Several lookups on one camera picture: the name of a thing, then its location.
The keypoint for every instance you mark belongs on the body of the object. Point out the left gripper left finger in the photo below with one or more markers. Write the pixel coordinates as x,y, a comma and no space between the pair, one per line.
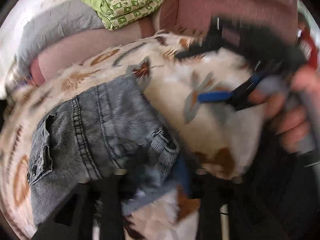
73,218

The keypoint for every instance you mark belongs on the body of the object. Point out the green patterned folded blanket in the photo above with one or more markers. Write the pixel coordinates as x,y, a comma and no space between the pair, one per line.
116,14

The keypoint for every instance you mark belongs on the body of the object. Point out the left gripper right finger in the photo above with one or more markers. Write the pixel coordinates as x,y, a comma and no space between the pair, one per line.
213,193

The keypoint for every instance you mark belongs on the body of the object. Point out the pink sofa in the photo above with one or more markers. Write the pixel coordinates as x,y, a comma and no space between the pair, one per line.
187,16

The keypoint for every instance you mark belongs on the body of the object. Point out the person's right hand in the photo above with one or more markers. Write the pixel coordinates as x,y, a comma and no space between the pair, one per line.
291,126

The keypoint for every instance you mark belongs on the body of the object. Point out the grey denim pants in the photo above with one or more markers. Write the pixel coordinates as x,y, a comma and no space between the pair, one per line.
106,128

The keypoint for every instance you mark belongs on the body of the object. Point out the grey quilted blanket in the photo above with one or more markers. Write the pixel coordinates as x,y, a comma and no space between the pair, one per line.
50,26

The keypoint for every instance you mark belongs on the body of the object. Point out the leaf pattern beige blanket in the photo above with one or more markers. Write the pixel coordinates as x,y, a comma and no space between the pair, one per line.
226,138

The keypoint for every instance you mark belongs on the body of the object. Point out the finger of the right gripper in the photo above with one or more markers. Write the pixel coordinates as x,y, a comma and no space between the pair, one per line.
207,47
237,98

